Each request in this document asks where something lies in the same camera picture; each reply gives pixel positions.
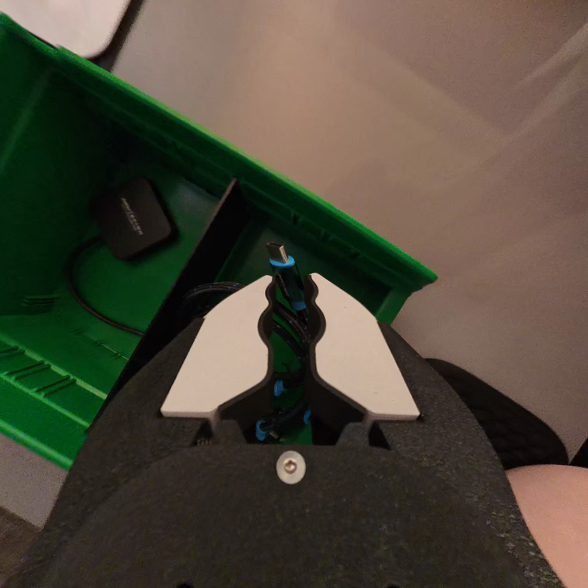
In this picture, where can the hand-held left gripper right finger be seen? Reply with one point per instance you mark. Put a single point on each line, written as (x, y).
(363, 367)

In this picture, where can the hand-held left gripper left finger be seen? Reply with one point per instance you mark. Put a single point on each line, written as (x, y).
(216, 367)

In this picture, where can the black square hub lead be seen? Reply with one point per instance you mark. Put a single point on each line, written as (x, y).
(92, 303)

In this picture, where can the green plastic bin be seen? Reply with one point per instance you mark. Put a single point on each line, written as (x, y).
(276, 202)

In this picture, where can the person's left forearm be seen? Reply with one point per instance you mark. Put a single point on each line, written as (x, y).
(551, 524)

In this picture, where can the black flat panel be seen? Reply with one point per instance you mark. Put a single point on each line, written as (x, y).
(193, 276)

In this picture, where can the black round object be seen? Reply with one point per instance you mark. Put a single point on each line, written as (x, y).
(510, 418)

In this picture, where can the white stand base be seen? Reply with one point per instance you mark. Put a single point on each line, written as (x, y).
(73, 23)

